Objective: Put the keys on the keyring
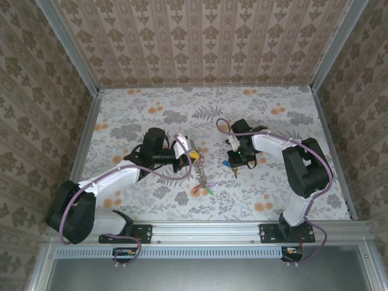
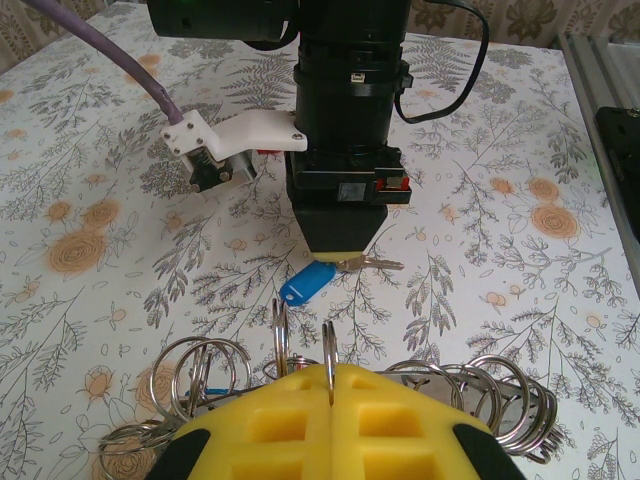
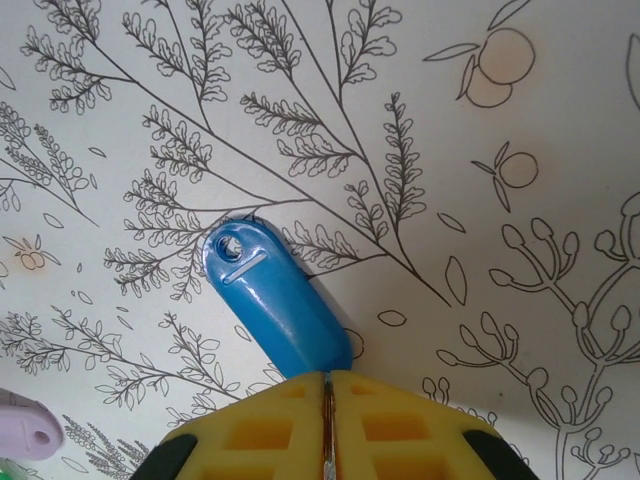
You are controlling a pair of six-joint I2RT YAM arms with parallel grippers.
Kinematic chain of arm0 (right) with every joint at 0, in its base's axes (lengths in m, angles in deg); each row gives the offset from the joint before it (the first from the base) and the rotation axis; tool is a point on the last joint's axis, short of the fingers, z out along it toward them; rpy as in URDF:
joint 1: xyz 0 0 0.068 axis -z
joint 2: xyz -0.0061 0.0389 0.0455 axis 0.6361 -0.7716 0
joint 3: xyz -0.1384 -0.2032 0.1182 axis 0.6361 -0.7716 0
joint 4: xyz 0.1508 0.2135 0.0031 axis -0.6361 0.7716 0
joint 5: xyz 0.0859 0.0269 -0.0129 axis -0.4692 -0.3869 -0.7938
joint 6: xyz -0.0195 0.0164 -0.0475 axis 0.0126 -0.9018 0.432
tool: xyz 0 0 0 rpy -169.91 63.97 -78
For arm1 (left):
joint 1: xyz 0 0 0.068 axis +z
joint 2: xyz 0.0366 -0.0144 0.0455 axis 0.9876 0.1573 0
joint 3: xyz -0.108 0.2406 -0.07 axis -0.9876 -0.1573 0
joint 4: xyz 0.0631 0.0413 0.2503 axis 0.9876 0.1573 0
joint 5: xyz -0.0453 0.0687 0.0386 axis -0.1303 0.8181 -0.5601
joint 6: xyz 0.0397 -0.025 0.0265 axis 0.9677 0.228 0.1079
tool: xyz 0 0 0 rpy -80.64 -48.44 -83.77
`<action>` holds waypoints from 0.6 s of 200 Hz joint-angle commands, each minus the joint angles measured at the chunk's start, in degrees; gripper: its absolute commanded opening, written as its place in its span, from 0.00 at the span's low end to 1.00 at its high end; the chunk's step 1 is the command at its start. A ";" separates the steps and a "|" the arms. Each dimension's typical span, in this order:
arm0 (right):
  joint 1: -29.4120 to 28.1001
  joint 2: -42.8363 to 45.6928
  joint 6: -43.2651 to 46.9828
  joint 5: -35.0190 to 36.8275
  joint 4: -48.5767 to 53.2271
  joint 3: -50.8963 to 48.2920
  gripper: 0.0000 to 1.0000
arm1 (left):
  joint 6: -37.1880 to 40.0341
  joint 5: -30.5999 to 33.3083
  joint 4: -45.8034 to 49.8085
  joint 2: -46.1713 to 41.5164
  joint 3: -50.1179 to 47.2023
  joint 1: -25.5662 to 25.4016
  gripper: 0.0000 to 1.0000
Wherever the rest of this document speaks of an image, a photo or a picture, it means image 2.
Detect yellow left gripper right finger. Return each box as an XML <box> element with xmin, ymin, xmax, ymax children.
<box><xmin>331</xmin><ymin>363</ymin><xmax>525</xmax><ymax>480</ymax></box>

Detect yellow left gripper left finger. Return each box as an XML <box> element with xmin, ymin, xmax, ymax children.
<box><xmin>148</xmin><ymin>364</ymin><xmax>335</xmax><ymax>480</ymax></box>

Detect blue tagged key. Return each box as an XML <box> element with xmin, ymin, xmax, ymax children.
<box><xmin>278</xmin><ymin>252</ymin><xmax>407</xmax><ymax>307</ymax></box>

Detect metal keyring disc with rings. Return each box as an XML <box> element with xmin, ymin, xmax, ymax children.
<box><xmin>97</xmin><ymin>297</ymin><xmax>560</xmax><ymax>469</ymax></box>

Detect thin black right gripper cable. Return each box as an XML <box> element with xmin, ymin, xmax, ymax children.
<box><xmin>393</xmin><ymin>0</ymin><xmax>490</xmax><ymax>125</ymax></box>

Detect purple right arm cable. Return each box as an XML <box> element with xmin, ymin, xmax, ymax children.
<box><xmin>22</xmin><ymin>0</ymin><xmax>190</xmax><ymax>129</ymax></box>

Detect long aluminium base rail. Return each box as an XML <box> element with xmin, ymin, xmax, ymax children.
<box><xmin>558</xmin><ymin>32</ymin><xmax>640</xmax><ymax>286</ymax></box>

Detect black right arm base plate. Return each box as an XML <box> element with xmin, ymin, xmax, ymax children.
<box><xmin>593</xmin><ymin>105</ymin><xmax>640</xmax><ymax>211</ymax></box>

